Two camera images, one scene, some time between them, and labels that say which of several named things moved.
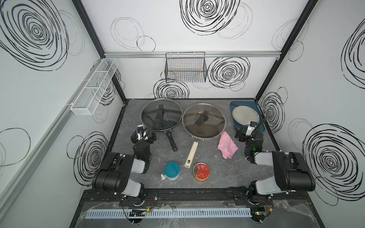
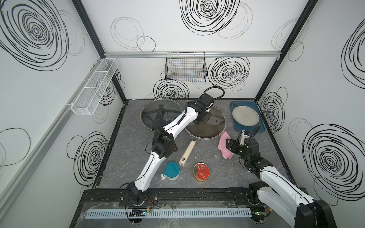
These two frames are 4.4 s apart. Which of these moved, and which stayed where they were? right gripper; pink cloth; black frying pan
Moved: right gripper
Stayed: black frying pan; pink cloth
